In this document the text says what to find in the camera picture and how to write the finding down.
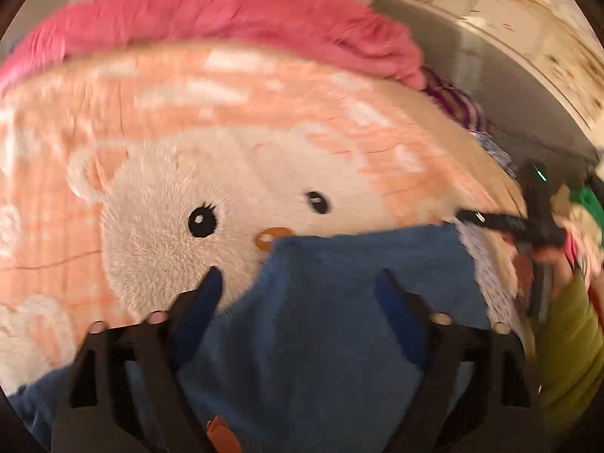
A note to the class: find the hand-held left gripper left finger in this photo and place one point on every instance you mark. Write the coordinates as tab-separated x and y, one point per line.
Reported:
205	292

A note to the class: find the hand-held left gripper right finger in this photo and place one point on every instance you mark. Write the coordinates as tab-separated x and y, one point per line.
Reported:
391	297

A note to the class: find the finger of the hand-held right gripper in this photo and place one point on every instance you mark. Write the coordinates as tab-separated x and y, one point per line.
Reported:
490	221

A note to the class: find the blue denim pants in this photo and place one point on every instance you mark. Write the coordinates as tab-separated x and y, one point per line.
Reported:
321	339

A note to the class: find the person's right forearm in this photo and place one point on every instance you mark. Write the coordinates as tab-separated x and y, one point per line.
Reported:
571	354

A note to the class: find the person's right hand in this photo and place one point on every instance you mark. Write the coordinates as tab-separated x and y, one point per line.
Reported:
559	271

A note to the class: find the colourful clothes pile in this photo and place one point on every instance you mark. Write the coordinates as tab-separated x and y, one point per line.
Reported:
590	203

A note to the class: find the blue floral cloth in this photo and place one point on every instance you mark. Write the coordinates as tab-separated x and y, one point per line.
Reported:
495	151

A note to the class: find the purple striped pillow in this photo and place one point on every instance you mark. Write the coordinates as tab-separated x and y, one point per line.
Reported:
460	104

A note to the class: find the grey quilted headboard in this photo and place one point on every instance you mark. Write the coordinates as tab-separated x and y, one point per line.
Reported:
509	94

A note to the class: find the peach bear printed blanket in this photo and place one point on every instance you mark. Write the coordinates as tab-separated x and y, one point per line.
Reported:
165	118

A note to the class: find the pink duvet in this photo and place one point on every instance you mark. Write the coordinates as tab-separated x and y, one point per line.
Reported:
212	19

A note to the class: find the floral wall painting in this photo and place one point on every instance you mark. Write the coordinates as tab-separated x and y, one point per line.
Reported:
542	19

